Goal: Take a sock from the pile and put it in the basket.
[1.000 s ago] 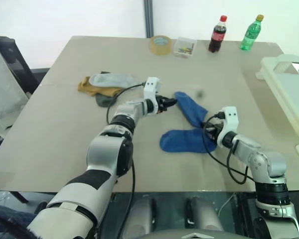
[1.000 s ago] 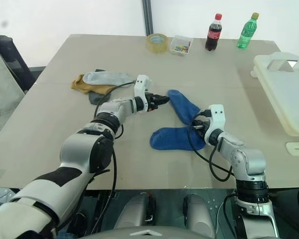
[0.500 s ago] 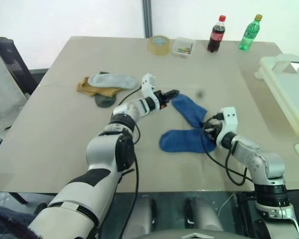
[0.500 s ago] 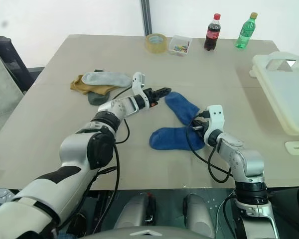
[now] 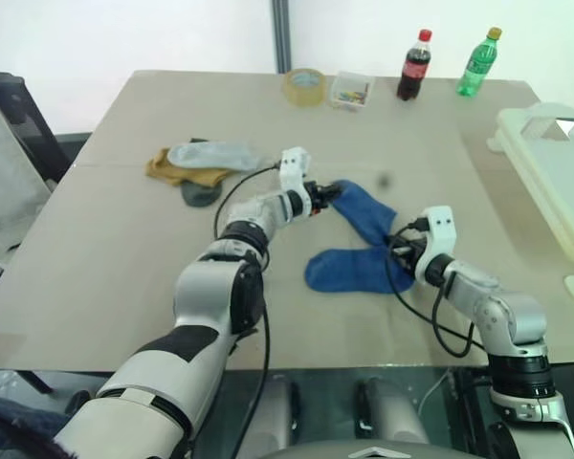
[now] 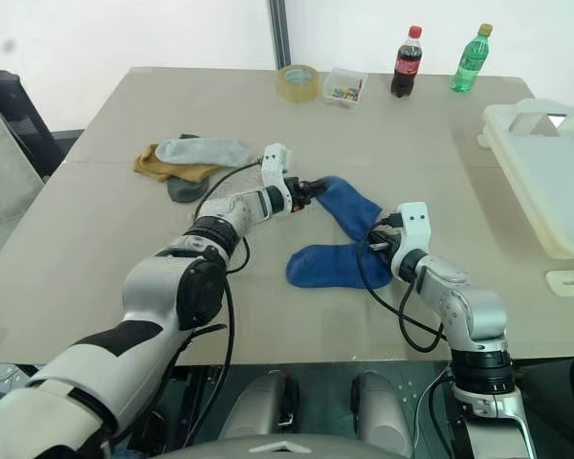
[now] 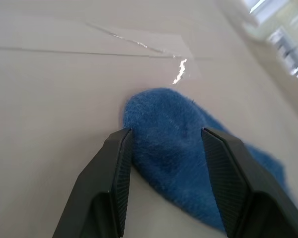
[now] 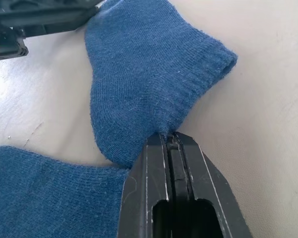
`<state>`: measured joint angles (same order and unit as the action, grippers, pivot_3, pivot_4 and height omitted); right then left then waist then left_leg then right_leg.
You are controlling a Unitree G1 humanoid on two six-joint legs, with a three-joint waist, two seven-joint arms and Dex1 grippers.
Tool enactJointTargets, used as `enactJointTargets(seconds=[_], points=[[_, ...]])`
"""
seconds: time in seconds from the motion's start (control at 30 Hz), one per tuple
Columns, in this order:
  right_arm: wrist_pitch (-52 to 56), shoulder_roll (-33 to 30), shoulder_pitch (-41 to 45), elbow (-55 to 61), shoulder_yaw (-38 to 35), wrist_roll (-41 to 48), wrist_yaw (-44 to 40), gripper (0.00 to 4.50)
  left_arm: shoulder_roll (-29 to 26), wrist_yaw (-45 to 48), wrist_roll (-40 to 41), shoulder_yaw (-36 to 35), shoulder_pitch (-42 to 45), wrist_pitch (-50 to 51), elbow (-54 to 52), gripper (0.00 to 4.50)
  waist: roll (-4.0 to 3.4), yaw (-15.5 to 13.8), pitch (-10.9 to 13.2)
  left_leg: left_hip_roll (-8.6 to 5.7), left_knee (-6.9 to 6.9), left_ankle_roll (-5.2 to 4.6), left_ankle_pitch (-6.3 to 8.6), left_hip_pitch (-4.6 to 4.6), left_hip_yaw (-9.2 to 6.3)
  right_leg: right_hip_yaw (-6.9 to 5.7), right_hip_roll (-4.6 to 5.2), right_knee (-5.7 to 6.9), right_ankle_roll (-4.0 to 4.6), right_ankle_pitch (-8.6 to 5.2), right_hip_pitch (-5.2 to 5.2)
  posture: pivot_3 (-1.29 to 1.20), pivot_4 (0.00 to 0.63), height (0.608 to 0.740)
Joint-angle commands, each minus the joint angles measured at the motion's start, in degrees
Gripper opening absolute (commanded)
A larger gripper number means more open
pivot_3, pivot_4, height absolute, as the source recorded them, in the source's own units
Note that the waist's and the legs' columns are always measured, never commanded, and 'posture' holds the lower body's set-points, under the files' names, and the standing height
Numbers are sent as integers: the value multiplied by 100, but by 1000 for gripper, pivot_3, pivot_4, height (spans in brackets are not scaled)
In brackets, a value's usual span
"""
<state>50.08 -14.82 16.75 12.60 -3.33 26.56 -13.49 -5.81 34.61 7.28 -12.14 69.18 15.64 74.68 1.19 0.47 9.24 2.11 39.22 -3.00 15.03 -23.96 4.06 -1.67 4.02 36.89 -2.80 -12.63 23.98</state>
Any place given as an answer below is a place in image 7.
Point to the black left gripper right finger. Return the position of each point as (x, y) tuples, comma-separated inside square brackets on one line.
[(241, 183)]

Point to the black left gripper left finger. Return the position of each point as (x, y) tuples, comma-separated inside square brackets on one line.
[(99, 183)]

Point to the blue fuzzy sock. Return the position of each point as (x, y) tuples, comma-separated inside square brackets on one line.
[(166, 138)]

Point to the clear adhesive tape strip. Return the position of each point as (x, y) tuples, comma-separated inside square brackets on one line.
[(149, 47)]

